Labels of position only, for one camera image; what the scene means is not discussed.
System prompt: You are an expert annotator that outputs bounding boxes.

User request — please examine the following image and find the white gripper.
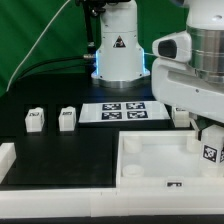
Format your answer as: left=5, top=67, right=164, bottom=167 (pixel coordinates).
left=152, top=31, right=224, bottom=140

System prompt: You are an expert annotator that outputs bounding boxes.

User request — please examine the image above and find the white square tabletop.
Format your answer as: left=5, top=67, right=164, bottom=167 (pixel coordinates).
left=116, top=130, right=224, bottom=189

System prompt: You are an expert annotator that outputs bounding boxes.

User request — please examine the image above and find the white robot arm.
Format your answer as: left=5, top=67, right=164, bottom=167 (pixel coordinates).
left=75, top=0, right=224, bottom=125

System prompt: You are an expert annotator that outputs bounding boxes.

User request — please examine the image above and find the green backdrop curtain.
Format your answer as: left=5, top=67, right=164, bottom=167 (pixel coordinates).
left=0, top=0, right=188, bottom=96

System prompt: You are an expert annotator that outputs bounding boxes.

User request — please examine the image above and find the white marker base plate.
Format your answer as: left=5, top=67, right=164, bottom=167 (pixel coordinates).
left=79, top=101, right=170, bottom=123

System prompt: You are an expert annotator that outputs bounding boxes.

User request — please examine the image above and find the white front obstacle wall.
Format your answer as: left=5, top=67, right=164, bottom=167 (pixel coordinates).
left=0, top=187, right=224, bottom=219

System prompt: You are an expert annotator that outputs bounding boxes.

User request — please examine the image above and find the white obstacle wall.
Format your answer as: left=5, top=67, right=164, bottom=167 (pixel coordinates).
left=0, top=143, right=16, bottom=184
left=0, top=187, right=224, bottom=219

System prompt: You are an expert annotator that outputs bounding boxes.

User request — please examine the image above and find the black cable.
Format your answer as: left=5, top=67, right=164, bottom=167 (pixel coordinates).
left=11, top=57, right=88, bottom=88

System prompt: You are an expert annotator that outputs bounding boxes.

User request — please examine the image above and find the white cable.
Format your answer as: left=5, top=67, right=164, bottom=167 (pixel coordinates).
left=5, top=0, right=72, bottom=93

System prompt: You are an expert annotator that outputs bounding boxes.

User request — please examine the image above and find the white left obstacle wall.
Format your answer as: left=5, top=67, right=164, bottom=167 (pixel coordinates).
left=0, top=143, right=16, bottom=184

